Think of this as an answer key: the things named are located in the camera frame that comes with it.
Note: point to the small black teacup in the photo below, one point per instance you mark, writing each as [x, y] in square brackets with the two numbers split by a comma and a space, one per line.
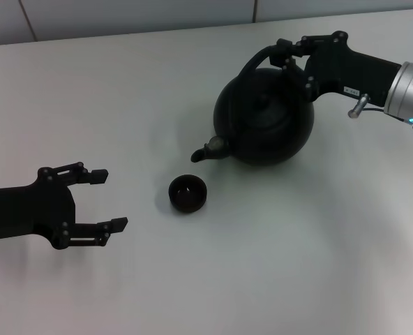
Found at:
[187, 199]

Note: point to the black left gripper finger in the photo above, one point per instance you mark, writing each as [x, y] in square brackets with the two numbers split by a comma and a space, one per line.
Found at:
[117, 225]
[100, 177]

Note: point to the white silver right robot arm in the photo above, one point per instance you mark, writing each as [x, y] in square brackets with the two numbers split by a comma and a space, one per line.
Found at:
[409, 90]

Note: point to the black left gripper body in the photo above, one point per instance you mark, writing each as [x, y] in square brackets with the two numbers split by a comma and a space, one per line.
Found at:
[28, 209]

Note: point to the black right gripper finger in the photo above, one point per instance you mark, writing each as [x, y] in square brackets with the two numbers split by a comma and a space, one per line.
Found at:
[297, 45]
[299, 75]

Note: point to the black round teapot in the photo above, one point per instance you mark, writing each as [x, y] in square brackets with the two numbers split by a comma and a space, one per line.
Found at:
[262, 122]

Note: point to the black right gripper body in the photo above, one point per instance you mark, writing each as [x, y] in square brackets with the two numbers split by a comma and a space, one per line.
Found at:
[349, 73]

